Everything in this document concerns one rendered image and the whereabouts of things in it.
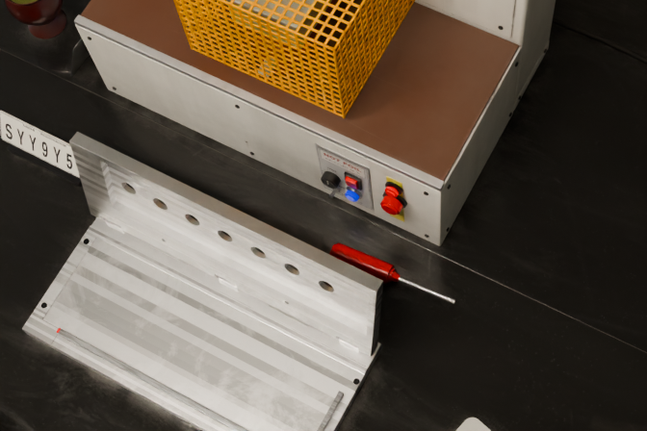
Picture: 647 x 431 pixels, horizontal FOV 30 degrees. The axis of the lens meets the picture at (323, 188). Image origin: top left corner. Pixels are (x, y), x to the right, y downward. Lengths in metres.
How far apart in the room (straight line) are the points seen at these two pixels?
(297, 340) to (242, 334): 0.08
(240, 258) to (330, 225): 0.17
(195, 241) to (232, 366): 0.17
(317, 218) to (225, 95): 0.23
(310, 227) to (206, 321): 0.20
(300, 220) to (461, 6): 0.38
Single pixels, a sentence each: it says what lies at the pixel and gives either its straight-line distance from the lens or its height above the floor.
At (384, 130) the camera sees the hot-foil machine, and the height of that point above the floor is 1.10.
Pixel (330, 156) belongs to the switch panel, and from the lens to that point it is 1.55.
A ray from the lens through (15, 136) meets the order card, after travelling 1.80.
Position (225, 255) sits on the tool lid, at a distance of 1.58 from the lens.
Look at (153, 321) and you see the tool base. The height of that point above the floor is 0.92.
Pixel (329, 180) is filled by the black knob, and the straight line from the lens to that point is 1.60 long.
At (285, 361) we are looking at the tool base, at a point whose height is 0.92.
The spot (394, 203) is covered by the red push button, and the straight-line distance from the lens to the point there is 1.55.
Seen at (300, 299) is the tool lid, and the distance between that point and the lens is 1.55.
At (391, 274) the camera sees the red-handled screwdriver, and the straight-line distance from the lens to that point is 1.62.
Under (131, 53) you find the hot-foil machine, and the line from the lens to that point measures 1.64.
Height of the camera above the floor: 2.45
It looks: 65 degrees down
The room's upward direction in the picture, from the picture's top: 12 degrees counter-clockwise
